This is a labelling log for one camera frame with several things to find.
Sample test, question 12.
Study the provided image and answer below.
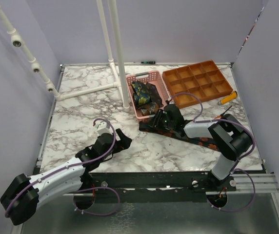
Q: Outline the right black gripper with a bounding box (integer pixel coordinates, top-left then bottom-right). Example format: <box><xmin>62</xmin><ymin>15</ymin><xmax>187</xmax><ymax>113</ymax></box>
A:
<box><xmin>147</xmin><ymin>109</ymin><xmax>175</xmax><ymax>132</ymax></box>

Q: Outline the black orange floral tie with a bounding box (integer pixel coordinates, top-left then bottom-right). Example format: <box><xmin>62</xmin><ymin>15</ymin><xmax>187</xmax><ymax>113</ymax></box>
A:
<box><xmin>139</xmin><ymin>121</ymin><xmax>219</xmax><ymax>152</ymax></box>

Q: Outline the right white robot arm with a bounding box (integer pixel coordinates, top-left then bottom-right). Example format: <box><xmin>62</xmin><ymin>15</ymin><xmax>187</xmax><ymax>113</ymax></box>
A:
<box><xmin>147</xmin><ymin>104</ymin><xmax>256</xmax><ymax>191</ymax></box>

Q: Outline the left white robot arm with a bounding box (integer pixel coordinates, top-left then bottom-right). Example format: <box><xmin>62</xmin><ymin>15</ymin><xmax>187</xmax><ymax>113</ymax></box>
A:
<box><xmin>0</xmin><ymin>129</ymin><xmax>132</xmax><ymax>226</ymax></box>

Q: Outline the dark orange patterned tie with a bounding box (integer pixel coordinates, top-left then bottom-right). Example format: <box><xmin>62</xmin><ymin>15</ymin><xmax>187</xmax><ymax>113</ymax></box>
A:
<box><xmin>139</xmin><ymin>83</ymin><xmax>163</xmax><ymax>116</ymax></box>

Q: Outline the blue yellow floral tie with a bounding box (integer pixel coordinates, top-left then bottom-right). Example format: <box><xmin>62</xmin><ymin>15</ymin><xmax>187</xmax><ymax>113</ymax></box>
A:
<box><xmin>131</xmin><ymin>81</ymin><xmax>151</xmax><ymax>108</ymax></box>

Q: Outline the pink perforated plastic basket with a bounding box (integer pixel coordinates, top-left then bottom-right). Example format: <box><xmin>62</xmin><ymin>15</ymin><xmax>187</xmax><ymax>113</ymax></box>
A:
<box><xmin>126</xmin><ymin>71</ymin><xmax>170</xmax><ymax>121</ymax></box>

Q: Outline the brown compartment tray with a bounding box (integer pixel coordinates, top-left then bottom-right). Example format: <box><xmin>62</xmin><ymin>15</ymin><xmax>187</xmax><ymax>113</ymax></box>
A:
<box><xmin>162</xmin><ymin>60</ymin><xmax>233</xmax><ymax>109</ymax></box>

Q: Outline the small black green device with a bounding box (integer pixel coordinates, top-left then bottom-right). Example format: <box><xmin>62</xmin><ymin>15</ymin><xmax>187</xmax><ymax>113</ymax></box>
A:
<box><xmin>140</xmin><ymin>60</ymin><xmax>156</xmax><ymax>64</ymax></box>

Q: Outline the orange box cutter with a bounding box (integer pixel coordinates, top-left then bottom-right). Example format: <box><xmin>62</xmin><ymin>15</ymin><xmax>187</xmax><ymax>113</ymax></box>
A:
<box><xmin>218</xmin><ymin>91</ymin><xmax>238</xmax><ymax>105</ymax></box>

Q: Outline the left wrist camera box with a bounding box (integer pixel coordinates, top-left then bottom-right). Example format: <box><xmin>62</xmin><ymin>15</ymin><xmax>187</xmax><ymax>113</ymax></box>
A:
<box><xmin>94</xmin><ymin>121</ymin><xmax>112</xmax><ymax>136</ymax></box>

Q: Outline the black metal base rail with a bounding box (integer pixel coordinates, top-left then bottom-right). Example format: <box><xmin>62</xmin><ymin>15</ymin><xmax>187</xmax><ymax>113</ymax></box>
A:
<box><xmin>67</xmin><ymin>171</ymin><xmax>233</xmax><ymax>209</ymax></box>

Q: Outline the orange handle screwdriver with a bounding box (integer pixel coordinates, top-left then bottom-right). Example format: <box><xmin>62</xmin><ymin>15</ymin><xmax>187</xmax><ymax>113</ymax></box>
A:
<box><xmin>215</xmin><ymin>105</ymin><xmax>232</xmax><ymax>119</ymax></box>

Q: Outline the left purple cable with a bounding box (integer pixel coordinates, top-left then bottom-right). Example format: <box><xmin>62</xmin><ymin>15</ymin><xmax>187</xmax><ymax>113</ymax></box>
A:
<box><xmin>4</xmin><ymin>118</ymin><xmax>120</xmax><ymax>217</ymax></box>

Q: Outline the white pvc pipe frame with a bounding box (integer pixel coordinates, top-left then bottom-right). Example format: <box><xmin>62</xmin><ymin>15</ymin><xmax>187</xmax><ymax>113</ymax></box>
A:
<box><xmin>0</xmin><ymin>0</ymin><xmax>130</xmax><ymax>111</ymax></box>

